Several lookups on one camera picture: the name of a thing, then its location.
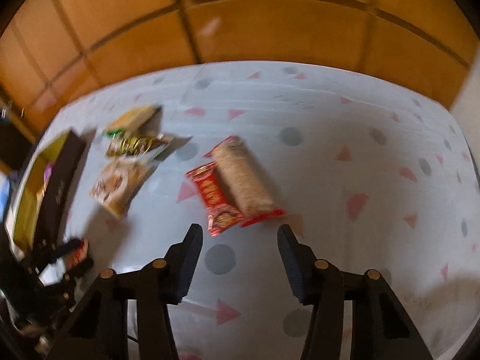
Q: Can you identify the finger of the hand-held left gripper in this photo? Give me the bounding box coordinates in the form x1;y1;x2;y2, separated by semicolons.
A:
65;257;94;279
47;238;84;265

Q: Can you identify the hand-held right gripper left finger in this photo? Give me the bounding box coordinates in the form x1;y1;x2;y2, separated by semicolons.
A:
47;223;205;360

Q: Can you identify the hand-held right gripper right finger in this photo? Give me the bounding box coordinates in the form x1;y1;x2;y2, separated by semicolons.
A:
277;224;434;360

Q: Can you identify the gold tin box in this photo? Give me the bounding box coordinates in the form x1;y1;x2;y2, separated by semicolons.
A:
4;129;91;259

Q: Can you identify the red patterned snack packet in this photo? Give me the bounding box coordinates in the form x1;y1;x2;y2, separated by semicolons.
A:
185;161;244;238

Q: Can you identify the beige printed snack packet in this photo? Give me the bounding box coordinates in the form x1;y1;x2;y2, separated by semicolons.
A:
89;157;154;220

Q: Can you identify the rice cracker roll packet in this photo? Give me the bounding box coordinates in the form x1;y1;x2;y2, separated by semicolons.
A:
202;135;286;227

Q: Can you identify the dark brown gold packet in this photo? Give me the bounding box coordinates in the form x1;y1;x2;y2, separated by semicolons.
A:
105;133;192;162

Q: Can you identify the pale cracker packet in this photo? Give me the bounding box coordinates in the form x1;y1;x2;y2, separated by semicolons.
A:
103;105;164;132

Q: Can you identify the patterned white tablecloth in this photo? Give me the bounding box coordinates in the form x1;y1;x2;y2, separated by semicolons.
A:
0;60;480;360

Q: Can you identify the wooden wardrobe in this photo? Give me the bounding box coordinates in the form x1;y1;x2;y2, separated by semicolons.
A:
0;0;480;139

